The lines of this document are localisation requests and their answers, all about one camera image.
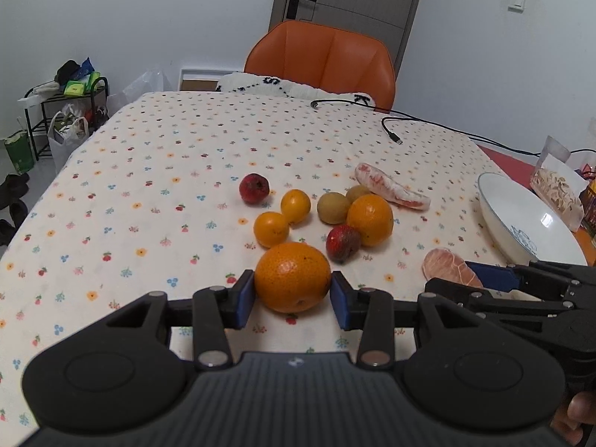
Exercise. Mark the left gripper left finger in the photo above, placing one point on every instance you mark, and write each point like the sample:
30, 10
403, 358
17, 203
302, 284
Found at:
215, 310

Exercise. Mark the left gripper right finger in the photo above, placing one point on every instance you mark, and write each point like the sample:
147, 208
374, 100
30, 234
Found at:
370, 311

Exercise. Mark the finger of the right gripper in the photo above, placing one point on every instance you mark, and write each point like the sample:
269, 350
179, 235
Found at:
540, 297

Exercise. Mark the dark red plum front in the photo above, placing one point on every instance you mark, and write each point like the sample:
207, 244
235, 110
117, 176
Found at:
342, 242

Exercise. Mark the dark red plum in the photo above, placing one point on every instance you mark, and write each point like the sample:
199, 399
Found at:
254, 189
342, 242

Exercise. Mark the large orange front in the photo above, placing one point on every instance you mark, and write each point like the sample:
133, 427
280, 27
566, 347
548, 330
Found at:
292, 277

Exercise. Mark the large orange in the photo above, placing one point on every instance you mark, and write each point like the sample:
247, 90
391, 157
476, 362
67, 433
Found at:
292, 277
372, 217

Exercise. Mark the peeled pomelo half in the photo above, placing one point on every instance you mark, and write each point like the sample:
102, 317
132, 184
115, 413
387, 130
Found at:
441, 263

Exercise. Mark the small tangerine front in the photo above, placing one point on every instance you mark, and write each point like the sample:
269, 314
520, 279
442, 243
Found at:
271, 229

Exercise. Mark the small tangerine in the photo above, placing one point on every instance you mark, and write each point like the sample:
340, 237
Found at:
295, 206
271, 229

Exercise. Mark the person's right hand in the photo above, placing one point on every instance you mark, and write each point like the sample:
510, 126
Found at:
570, 418

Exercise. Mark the white ceramic plate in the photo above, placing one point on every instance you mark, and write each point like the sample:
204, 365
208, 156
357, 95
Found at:
522, 226

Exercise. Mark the green kiwi front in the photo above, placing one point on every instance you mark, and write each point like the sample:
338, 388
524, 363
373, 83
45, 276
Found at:
332, 208

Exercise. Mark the green kiwi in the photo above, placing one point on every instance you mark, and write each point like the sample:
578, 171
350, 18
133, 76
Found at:
356, 192
332, 208

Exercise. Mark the nougat snack bag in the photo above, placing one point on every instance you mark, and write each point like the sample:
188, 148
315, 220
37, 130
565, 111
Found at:
558, 185

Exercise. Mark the green kiwi rear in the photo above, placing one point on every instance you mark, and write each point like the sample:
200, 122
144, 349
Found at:
356, 192

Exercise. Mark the floral tablecloth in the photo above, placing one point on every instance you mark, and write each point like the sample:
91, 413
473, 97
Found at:
151, 202

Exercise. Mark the dark red plum left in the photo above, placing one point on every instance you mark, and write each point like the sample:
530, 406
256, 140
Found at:
254, 189

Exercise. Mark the peeled pomelo wedge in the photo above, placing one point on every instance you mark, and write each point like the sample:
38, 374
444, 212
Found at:
384, 186

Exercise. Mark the orange red table mat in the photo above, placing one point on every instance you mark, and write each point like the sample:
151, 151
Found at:
520, 172

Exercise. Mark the white fluffy cushion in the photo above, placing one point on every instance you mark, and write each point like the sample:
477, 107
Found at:
246, 83

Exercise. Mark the white plastic bag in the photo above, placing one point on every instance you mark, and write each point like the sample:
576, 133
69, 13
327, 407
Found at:
68, 130

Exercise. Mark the black shoes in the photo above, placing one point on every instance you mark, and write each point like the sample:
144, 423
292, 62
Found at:
12, 190

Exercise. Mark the clear plastic bag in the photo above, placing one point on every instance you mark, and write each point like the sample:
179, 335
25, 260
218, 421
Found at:
153, 80

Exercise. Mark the black metal shelf rack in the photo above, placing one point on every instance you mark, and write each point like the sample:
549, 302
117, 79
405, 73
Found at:
39, 109

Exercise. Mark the green paper bag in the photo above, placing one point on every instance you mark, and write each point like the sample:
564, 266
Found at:
19, 151

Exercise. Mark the orange leather chair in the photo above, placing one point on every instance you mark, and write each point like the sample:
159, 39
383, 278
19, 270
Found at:
331, 59

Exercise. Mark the white wall switch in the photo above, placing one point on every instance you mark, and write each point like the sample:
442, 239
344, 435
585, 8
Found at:
517, 6

